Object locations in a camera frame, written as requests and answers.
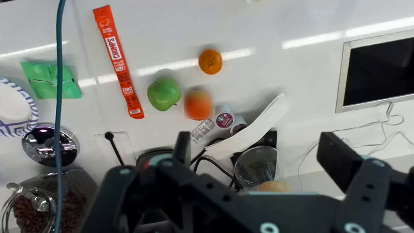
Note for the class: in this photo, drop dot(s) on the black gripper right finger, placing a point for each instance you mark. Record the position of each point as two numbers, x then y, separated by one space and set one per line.
364 182

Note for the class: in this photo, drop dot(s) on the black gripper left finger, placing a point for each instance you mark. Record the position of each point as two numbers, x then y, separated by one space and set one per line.
108 212

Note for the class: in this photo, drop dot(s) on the black measuring spoon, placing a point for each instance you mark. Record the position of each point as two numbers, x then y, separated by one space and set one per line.
109 137

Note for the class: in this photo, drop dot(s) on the chrome jar lid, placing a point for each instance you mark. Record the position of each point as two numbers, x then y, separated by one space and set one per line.
39 146

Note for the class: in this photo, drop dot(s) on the blue patterned paper bowl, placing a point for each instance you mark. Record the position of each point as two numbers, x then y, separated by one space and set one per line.
18 112

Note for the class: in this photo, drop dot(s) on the black scale under carafe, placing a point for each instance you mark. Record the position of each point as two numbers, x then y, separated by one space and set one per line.
269 139

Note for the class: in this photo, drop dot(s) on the black countertop cutout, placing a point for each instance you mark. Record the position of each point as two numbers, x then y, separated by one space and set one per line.
374 71

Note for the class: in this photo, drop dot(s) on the green apple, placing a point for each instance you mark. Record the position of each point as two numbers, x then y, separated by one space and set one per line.
163 94

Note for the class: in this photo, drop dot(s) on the red orange apple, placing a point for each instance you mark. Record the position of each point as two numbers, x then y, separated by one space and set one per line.
198 105

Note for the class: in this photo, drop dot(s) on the coffee pod capsule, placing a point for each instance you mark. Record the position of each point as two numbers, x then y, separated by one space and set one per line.
225 124

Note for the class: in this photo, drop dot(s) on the small orange mandarin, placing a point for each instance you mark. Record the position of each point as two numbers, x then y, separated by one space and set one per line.
210 61

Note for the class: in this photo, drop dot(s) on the orange snack stick packet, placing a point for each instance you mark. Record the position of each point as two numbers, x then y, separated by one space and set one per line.
105 23

